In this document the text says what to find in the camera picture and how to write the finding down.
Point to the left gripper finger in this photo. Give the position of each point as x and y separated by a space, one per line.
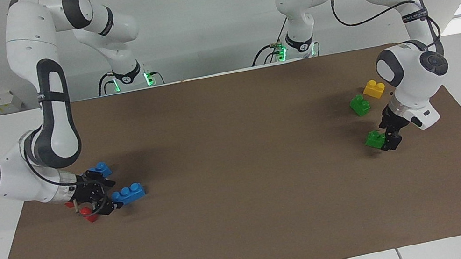
393 141

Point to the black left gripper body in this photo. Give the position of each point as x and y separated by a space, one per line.
395 119

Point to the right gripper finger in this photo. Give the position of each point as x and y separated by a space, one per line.
107 207
100 178

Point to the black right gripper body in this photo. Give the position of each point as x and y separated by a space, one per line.
87 190

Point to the green two-stud brick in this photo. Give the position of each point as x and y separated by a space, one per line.
360 105
373 140

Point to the blue three-stud brick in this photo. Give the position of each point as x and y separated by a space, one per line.
102 168
130 194

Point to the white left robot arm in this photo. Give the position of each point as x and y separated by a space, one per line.
409 69

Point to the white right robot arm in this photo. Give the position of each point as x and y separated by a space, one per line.
31 50

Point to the red one-stud brick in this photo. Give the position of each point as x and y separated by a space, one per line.
69 205
88 216

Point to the yellow two-stud brick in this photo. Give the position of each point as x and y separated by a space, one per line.
374 90

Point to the brown paper mat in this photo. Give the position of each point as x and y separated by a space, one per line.
246 217

